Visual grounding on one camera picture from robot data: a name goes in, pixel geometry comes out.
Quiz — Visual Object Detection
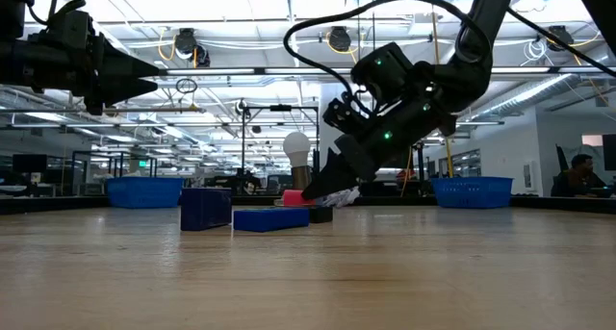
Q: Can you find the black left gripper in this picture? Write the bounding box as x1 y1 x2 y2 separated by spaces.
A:
28 11 161 116

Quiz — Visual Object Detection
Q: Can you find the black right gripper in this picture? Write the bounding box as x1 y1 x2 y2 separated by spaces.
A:
300 96 458 201

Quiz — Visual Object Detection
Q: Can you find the black charger block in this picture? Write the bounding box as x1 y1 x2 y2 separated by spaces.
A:
308 205 334 224

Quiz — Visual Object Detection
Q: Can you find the pink dual USB charger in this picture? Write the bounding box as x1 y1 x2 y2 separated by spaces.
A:
282 190 317 208

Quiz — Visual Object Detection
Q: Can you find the bright blue charger block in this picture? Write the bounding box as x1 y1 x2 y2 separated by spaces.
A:
233 207 311 234

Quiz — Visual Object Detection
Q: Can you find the dark navy narrow charger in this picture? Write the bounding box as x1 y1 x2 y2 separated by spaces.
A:
180 187 234 232

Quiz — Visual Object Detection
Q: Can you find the bulb lamp with wooden base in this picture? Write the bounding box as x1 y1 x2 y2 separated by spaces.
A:
281 131 315 192

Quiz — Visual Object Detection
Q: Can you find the blue plastic bin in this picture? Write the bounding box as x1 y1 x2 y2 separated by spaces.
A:
431 176 514 210
106 176 185 210

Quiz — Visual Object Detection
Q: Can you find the small dark monitor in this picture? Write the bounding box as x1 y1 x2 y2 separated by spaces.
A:
12 153 48 174

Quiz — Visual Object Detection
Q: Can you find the person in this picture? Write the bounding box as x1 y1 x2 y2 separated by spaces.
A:
551 153 613 199

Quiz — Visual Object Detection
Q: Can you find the white coiled cable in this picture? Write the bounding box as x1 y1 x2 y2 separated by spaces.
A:
316 186 361 209

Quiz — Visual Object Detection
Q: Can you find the black ceiling cable reel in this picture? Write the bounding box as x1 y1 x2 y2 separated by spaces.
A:
548 25 575 50
329 25 352 53
173 27 212 67

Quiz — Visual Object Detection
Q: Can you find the black background rig frame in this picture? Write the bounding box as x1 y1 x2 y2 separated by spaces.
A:
240 103 321 178

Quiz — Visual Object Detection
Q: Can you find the dark wall screen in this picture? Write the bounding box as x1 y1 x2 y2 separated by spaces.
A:
601 133 616 172

